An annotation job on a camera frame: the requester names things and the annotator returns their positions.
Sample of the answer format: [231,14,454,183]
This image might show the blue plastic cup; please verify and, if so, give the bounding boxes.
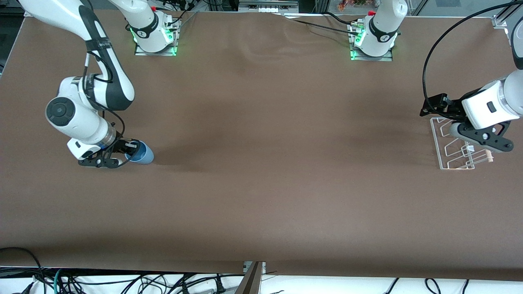
[124,140,155,165]

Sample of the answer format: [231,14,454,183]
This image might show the brown table cover sheet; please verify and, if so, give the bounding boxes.
[0,7,523,282]

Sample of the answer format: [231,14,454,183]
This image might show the grey socket strip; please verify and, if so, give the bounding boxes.
[239,0,299,13]

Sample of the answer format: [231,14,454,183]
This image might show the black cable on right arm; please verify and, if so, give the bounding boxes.
[84,39,125,138]

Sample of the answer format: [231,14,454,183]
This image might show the long black looping cable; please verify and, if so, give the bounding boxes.
[422,0,523,123]

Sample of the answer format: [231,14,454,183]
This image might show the white wire cup rack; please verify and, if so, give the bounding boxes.
[430,117,495,170]

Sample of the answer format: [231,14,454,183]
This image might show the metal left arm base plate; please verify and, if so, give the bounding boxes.
[349,20,393,62]

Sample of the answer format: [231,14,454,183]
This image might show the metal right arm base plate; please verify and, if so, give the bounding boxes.
[135,16,181,56]

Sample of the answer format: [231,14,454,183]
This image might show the black cable across cover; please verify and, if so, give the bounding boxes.
[325,11,366,26]
[282,14,360,35]

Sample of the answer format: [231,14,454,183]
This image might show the teal floor cable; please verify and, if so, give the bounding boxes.
[53,269,66,294]

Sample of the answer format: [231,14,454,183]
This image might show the grey cable at base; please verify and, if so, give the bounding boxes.
[176,10,201,31]

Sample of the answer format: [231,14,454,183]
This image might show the aluminium frame post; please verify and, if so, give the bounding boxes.
[235,261,266,294]

